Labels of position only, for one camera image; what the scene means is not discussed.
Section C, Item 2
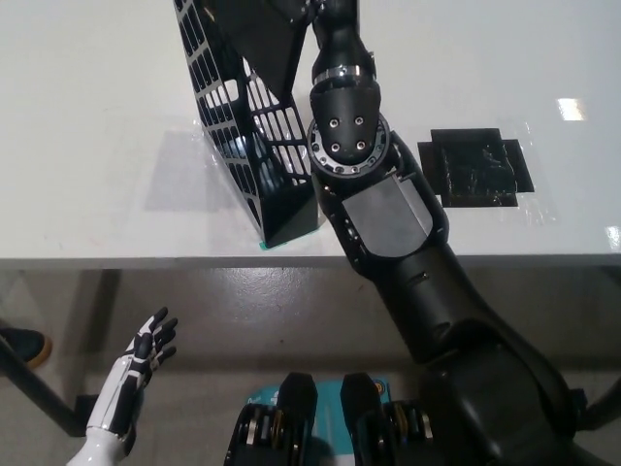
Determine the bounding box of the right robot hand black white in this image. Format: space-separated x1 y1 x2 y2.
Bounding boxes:
301 0 343 21

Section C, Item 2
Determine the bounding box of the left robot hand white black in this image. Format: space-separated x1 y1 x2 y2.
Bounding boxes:
84 306 180 439

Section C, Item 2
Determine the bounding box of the black mesh file shelf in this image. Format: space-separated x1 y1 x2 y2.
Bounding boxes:
172 0 320 248

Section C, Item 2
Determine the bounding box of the black shoe tan sole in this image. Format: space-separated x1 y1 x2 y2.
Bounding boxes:
0 327 54 368

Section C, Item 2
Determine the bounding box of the black tape patch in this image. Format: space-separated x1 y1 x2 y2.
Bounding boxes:
417 127 536 210

